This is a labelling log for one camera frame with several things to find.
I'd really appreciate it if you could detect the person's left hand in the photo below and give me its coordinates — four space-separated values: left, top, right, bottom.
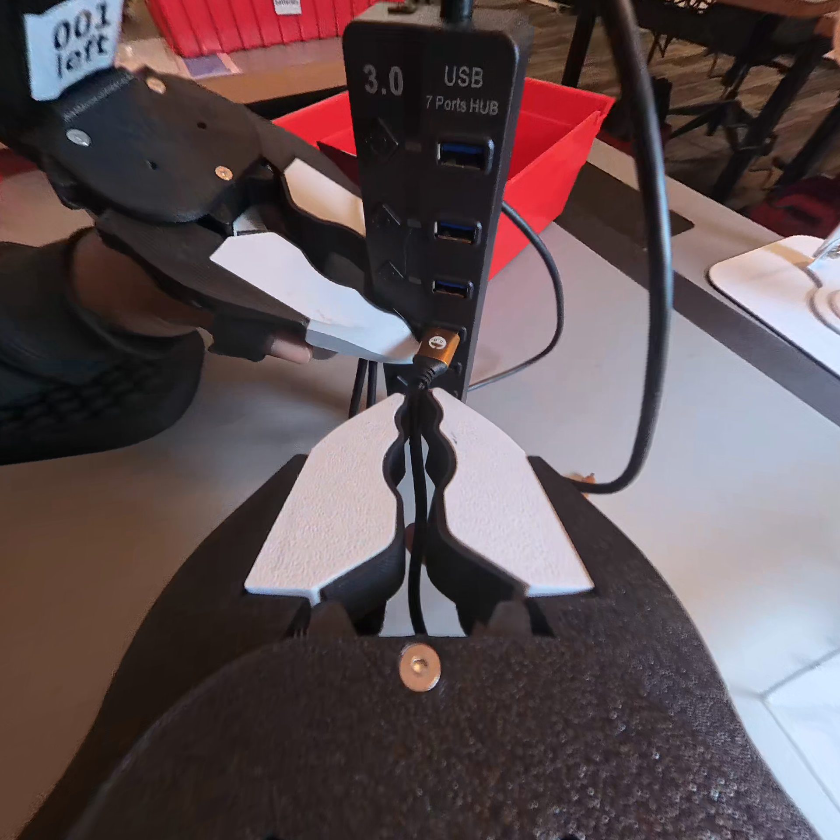
69 228 315 366

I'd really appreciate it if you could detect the white document stand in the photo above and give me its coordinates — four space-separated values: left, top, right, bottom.
707 226 840 378

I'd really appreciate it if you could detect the red bag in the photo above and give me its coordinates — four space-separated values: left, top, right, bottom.
748 174 840 240

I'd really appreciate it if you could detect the brown top work table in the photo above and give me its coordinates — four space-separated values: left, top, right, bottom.
564 0 840 204

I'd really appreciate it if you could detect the thick black hub cable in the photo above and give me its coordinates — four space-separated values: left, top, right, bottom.
441 0 676 494

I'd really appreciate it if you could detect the person's left forearm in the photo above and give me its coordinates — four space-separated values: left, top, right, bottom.
0 239 99 395

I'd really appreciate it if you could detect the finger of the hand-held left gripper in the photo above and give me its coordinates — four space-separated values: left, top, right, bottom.
281 156 370 293
209 231 422 366

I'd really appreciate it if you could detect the red ribbed bin white label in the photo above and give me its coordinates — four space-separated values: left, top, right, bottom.
146 0 395 59

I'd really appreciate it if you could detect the thin usb cable gold plug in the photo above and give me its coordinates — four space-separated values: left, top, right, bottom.
349 202 565 637

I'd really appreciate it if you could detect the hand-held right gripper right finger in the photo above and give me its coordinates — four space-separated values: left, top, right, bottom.
425 388 597 634

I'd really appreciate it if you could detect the red plastic bin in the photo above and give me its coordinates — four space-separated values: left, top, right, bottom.
272 77 616 283

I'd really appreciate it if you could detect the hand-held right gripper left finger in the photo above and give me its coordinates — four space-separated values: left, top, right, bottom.
244 392 408 605

